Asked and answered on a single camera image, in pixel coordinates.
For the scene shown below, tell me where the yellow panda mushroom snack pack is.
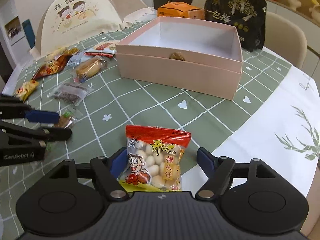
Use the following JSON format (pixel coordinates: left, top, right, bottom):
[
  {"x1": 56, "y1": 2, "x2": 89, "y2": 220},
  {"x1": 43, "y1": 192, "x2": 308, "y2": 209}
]
[{"x1": 14, "y1": 80, "x2": 39, "y2": 102}]

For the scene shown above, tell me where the red bag of round biscuits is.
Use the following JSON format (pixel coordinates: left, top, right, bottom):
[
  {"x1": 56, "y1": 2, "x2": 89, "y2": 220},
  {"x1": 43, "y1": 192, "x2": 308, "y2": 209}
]
[{"x1": 119, "y1": 125, "x2": 191, "y2": 192}]

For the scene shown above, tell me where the round pastry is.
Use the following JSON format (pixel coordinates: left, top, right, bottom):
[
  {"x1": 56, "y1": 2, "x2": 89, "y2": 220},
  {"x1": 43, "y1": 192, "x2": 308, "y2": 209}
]
[{"x1": 71, "y1": 56, "x2": 107, "y2": 84}]

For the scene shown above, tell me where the dark seaweed cracker clear pack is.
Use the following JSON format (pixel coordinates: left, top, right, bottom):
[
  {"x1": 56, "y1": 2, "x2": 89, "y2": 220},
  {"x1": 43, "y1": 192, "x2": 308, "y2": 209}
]
[{"x1": 48, "y1": 83, "x2": 93, "y2": 107}]

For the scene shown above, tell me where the red foil meat snack pouch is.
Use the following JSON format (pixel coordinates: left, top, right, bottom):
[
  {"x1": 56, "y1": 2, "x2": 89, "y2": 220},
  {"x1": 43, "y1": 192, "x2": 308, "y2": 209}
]
[{"x1": 32, "y1": 55, "x2": 72, "y2": 80}]

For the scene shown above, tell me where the yellow snack pack top left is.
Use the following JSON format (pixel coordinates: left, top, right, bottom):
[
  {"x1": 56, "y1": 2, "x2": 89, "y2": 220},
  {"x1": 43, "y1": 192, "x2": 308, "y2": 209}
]
[{"x1": 46, "y1": 47, "x2": 79, "y2": 61}]

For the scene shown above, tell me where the green grid tablecloth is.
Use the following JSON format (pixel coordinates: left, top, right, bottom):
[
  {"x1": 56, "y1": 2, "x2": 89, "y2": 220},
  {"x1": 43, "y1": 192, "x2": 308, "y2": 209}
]
[{"x1": 0, "y1": 21, "x2": 320, "y2": 240}]

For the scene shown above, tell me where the red white striped snack pack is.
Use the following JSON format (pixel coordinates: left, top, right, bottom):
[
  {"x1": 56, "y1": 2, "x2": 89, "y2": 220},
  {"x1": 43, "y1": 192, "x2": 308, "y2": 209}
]
[{"x1": 84, "y1": 40, "x2": 119, "y2": 57}]

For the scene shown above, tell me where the pink open gift box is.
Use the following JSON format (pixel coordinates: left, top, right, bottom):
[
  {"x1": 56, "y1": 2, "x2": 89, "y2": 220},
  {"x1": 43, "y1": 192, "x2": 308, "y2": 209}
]
[{"x1": 116, "y1": 17, "x2": 243, "y2": 100}]

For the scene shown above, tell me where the cream cartoon food cover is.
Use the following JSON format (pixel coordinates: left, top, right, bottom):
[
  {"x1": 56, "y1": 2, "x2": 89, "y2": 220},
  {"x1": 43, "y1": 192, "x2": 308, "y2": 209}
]
[{"x1": 39, "y1": 0, "x2": 141, "y2": 55}]

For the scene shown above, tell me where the brown snack inside box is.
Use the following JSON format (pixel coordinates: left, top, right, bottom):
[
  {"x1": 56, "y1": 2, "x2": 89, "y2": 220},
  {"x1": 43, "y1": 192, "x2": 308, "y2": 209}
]
[{"x1": 169, "y1": 52, "x2": 185, "y2": 61}]

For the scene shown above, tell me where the beige chair right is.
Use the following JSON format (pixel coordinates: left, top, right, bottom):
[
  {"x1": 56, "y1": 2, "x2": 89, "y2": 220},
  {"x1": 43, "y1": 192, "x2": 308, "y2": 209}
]
[{"x1": 264, "y1": 11, "x2": 308, "y2": 69}]

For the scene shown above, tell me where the black plum snack bag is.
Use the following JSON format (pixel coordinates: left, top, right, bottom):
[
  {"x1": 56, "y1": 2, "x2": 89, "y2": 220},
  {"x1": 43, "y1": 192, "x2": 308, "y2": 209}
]
[{"x1": 204, "y1": 0, "x2": 267, "y2": 52}]

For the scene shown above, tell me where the orange cardboard box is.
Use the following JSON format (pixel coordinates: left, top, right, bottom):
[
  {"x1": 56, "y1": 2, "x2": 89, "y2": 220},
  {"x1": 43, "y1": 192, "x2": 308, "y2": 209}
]
[{"x1": 157, "y1": 2, "x2": 204, "y2": 20}]

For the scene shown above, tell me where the white vase figurine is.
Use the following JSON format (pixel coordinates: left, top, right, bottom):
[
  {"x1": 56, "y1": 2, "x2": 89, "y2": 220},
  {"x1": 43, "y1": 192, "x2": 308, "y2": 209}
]
[{"x1": 287, "y1": 0, "x2": 302, "y2": 11}]

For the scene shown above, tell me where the white yellow bunny figurine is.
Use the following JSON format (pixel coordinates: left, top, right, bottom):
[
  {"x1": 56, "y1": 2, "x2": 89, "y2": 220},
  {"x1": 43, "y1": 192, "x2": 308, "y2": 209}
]
[{"x1": 309, "y1": 0, "x2": 320, "y2": 21}]

